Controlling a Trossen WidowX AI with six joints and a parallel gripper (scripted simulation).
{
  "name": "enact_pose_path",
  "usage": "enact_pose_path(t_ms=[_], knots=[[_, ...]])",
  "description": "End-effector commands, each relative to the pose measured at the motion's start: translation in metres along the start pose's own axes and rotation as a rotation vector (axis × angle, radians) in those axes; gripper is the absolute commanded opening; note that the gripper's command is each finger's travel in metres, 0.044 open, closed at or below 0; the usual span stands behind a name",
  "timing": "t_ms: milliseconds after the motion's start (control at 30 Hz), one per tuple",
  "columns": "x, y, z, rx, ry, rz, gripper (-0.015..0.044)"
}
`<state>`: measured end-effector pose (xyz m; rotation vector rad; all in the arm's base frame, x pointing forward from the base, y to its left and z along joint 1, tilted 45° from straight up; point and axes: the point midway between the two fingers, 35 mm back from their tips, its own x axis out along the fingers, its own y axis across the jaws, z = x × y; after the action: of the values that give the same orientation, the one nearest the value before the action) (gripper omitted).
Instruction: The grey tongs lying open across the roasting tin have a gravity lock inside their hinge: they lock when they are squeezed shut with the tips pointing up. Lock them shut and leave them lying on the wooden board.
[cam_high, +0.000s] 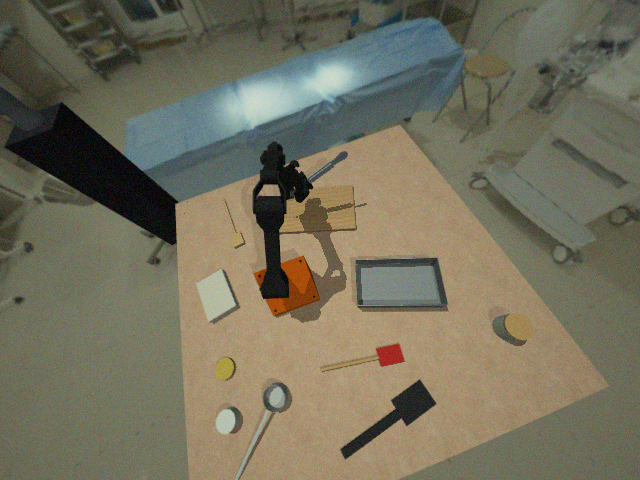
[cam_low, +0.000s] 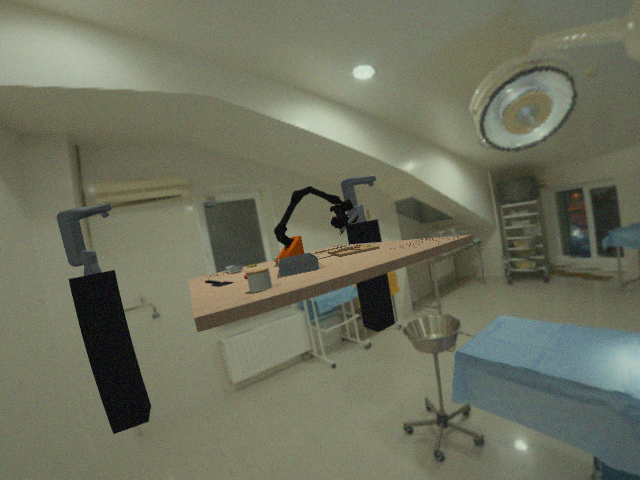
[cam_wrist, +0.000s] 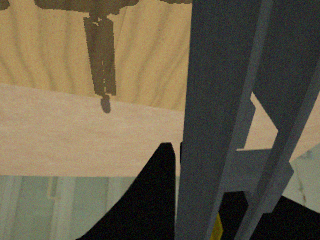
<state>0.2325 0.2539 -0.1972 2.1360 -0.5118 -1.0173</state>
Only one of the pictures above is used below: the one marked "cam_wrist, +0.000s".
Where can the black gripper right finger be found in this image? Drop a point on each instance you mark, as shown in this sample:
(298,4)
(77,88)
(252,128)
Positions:
(288,220)

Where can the light brown wooden board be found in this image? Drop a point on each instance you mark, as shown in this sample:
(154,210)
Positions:
(126,50)

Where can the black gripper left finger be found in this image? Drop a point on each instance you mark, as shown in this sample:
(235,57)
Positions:
(147,210)

